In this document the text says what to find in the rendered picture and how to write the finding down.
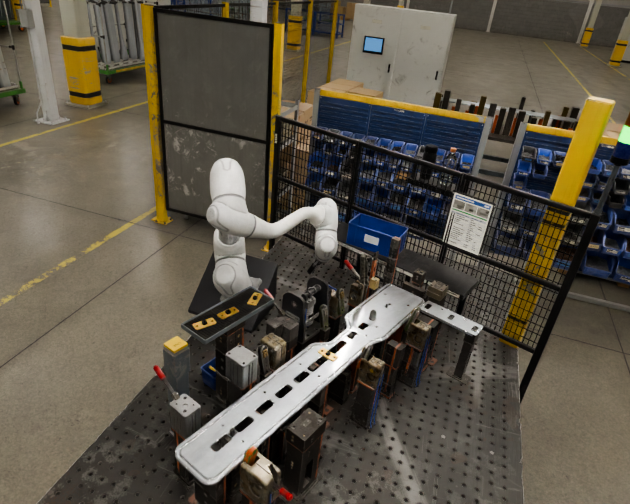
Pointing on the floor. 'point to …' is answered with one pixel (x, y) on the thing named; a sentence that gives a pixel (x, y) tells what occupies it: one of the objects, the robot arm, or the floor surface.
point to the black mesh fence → (430, 231)
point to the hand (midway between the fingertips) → (320, 262)
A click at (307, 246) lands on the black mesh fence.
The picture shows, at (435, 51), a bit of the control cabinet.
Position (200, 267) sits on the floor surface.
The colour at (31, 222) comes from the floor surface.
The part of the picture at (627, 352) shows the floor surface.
